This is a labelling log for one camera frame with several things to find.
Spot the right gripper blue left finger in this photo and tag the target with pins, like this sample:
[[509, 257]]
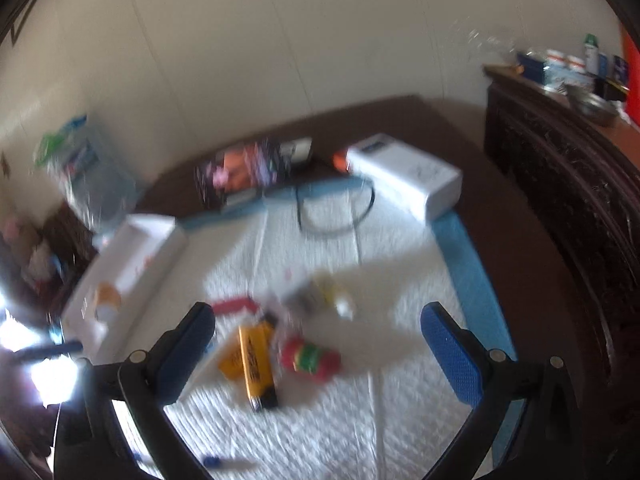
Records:
[[157, 381]]

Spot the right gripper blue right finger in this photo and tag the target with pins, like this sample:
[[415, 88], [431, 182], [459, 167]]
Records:
[[486, 380]]

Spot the white blue marker pen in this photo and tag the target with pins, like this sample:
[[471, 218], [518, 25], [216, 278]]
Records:
[[213, 462]]

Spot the white cardboard tray box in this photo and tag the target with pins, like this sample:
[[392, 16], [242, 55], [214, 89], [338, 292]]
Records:
[[136, 260]]

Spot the brown packing tape roll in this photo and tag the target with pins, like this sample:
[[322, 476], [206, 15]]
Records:
[[107, 302]]

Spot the yellow black utility knife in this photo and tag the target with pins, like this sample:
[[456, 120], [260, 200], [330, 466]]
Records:
[[248, 356]]

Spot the red flat stick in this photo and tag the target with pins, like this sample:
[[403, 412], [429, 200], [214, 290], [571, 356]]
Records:
[[235, 305]]

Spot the red green toy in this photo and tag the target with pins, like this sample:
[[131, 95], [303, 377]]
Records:
[[304, 357]]

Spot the yellow white small bottle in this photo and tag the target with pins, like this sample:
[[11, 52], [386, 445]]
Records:
[[336, 296]]

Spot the water dispenser with bottle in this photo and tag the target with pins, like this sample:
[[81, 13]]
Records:
[[97, 186]]

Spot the white rectangular box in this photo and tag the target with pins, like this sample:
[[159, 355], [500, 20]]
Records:
[[412, 180]]

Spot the dark wooden cabinet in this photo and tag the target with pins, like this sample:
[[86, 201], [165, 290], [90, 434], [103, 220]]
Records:
[[582, 188]]

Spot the orange clip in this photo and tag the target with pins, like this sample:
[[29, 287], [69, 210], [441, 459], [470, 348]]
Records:
[[340, 162]]

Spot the metal bowl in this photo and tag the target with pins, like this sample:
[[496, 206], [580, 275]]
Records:
[[590, 106]]

